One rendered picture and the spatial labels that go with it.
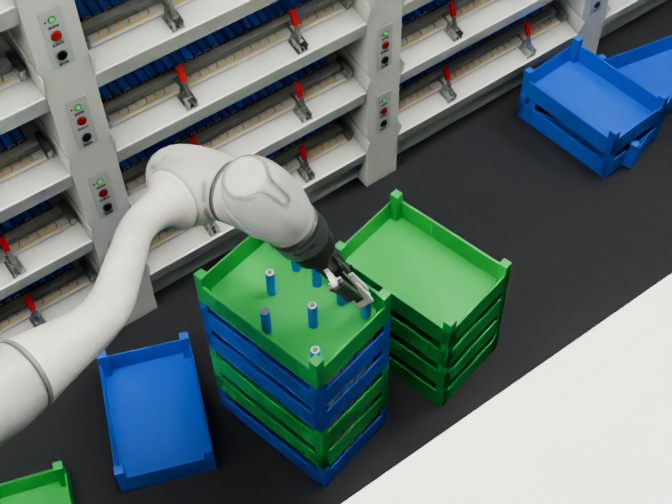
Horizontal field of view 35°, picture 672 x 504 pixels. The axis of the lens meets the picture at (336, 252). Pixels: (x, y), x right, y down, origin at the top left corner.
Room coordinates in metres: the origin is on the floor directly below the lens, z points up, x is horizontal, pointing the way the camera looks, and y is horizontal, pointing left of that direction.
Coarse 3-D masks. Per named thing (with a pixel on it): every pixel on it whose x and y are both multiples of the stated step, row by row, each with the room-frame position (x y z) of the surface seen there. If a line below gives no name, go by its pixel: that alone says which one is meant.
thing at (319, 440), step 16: (224, 368) 1.12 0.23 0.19; (384, 368) 1.08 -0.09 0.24; (240, 384) 1.09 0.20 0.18; (256, 384) 1.09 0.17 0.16; (384, 384) 1.08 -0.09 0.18; (256, 400) 1.06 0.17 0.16; (272, 400) 1.03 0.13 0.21; (368, 400) 1.04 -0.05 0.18; (288, 416) 1.00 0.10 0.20; (352, 416) 1.01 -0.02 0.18; (304, 432) 0.97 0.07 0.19; (336, 432) 0.97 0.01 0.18; (320, 448) 0.94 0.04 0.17
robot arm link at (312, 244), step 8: (320, 216) 1.06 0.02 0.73; (320, 224) 1.05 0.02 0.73; (312, 232) 1.02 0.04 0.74; (320, 232) 1.04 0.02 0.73; (304, 240) 1.01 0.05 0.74; (312, 240) 1.02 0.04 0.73; (320, 240) 1.03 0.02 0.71; (280, 248) 1.01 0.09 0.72; (288, 248) 1.01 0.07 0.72; (296, 248) 1.01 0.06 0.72; (304, 248) 1.01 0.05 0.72; (312, 248) 1.02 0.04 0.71; (320, 248) 1.02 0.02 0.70; (288, 256) 1.01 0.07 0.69; (296, 256) 1.01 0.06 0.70; (304, 256) 1.01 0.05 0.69; (312, 256) 1.02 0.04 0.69
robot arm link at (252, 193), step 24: (240, 168) 1.04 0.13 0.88; (264, 168) 1.03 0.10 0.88; (216, 192) 1.06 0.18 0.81; (240, 192) 1.00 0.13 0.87; (264, 192) 1.00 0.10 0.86; (288, 192) 1.02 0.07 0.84; (216, 216) 1.04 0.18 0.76; (240, 216) 1.00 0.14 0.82; (264, 216) 0.99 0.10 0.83; (288, 216) 1.00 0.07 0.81; (312, 216) 1.04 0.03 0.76; (264, 240) 1.00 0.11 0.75; (288, 240) 1.00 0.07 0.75
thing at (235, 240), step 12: (336, 180) 1.74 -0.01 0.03; (348, 180) 1.76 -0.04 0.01; (312, 192) 1.70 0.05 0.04; (324, 192) 1.72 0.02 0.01; (228, 240) 1.56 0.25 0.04; (240, 240) 1.58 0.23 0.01; (204, 252) 1.52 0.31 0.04; (216, 252) 1.54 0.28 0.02; (192, 264) 1.50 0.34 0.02; (168, 276) 1.47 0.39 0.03; (180, 276) 1.48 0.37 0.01; (156, 288) 1.45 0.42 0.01
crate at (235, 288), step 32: (256, 256) 1.24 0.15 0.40; (224, 288) 1.16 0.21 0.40; (256, 288) 1.16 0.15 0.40; (288, 288) 1.16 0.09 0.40; (320, 288) 1.16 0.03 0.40; (256, 320) 1.09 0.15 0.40; (288, 320) 1.09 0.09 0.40; (320, 320) 1.08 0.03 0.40; (352, 320) 1.08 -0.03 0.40; (384, 320) 1.07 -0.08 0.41; (288, 352) 0.99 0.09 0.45; (352, 352) 1.01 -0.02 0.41; (320, 384) 0.94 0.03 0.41
